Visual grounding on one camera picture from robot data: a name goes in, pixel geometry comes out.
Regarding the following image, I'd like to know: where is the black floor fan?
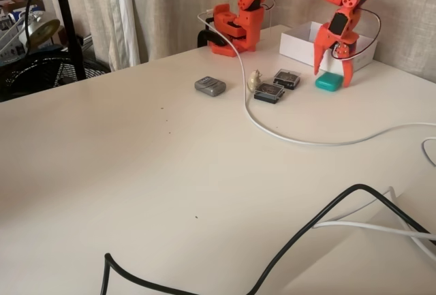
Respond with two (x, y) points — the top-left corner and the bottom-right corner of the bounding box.
(0, 46), (112, 102)

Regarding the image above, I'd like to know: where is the white cardboard bin box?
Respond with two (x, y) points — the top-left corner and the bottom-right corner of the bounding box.
(279, 21), (378, 73)

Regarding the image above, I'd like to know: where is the teal green rounded cube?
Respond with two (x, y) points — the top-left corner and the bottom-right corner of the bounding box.
(313, 72), (343, 94)

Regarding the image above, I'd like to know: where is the thin black gripper wire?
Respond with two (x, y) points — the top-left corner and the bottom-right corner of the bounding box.
(332, 7), (382, 61)

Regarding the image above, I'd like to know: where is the black socket module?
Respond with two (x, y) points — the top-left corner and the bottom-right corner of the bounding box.
(253, 82), (286, 106)
(272, 68), (303, 91)

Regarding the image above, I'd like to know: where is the black table clamp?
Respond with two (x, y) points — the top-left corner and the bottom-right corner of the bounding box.
(197, 20), (228, 49)

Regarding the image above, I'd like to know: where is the white cable pair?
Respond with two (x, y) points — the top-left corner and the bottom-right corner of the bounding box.
(312, 219), (436, 263)

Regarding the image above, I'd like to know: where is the grey metal tin case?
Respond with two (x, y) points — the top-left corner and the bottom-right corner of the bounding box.
(193, 75), (228, 98)

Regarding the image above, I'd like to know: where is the black stand pole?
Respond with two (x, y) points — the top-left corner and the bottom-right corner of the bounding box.
(50, 0), (88, 82)

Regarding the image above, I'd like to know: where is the white sheer curtain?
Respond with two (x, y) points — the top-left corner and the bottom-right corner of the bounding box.
(106, 0), (142, 72)

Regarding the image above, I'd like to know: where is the orange gripper black motor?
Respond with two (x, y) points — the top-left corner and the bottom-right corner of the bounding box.
(313, 5), (362, 89)

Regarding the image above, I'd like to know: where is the small beige figurine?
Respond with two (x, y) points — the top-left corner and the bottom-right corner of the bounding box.
(246, 68), (264, 91)

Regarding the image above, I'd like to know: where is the thin black curved cord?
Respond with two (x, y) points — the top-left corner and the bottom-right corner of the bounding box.
(21, 0), (47, 51)

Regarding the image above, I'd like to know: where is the long white cable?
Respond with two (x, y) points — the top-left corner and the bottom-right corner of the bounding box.
(196, 10), (436, 168)

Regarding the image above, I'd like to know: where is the thick black cable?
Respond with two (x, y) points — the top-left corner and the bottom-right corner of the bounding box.
(99, 183), (436, 295)

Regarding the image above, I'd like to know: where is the beige woven curtain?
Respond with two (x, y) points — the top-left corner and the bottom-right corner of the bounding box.
(40, 0), (436, 83)

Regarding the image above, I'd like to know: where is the silver metal desk lamp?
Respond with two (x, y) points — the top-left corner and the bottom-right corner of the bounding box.
(18, 10), (62, 51)

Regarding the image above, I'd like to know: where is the upper black socket module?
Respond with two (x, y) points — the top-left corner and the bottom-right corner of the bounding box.
(253, 82), (286, 106)

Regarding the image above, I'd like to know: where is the lower black socket module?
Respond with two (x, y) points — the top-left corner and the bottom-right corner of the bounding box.
(272, 68), (303, 91)

